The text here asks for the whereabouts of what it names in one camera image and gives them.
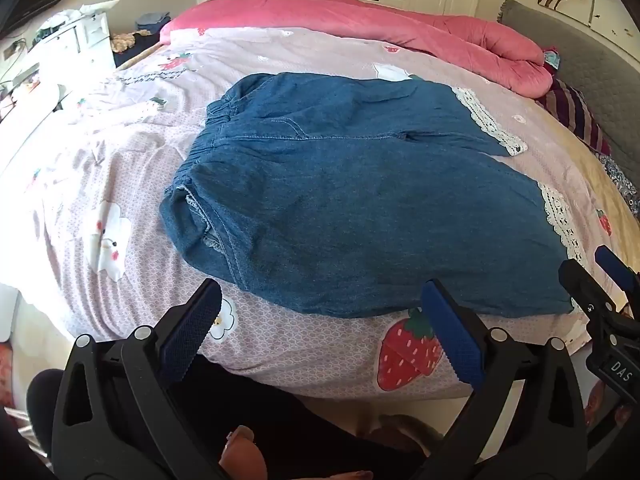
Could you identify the dark floral cloth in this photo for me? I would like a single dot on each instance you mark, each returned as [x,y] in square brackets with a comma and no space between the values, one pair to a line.
[622,180]

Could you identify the white dresser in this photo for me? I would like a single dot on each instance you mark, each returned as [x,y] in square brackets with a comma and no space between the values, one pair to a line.
[82,42]

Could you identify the person's left hand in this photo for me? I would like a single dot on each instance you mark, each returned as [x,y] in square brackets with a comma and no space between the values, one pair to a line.
[245,455]

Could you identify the person's leg in dark trousers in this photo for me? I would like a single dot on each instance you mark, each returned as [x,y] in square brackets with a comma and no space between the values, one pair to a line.
[280,425]

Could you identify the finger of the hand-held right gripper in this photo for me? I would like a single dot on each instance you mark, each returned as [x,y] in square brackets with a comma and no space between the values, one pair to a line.
[615,267]
[577,280]

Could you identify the grey fuzzy slipper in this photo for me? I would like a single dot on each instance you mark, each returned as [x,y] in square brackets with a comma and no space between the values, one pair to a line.
[407,435]

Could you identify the grey padded headboard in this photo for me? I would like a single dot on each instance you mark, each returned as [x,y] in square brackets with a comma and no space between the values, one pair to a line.
[590,70]

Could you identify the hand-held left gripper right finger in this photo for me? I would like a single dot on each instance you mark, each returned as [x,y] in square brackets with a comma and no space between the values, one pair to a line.
[450,327]

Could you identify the pink quilt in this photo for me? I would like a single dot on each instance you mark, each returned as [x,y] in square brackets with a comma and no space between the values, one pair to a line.
[400,25]

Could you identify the pink strawberry print bed sheet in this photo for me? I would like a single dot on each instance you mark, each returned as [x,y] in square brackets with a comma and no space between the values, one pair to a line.
[125,160]

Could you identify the blue cloth pile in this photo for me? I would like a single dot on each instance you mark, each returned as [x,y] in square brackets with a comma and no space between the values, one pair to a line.
[152,22]

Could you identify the blue denim pants lace trim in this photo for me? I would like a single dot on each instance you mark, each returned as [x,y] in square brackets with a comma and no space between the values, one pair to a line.
[350,185]

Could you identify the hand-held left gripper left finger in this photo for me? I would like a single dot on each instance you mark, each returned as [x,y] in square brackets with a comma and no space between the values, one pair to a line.
[192,327]

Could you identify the purple striped pillow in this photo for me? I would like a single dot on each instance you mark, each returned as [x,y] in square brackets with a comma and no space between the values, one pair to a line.
[575,110]

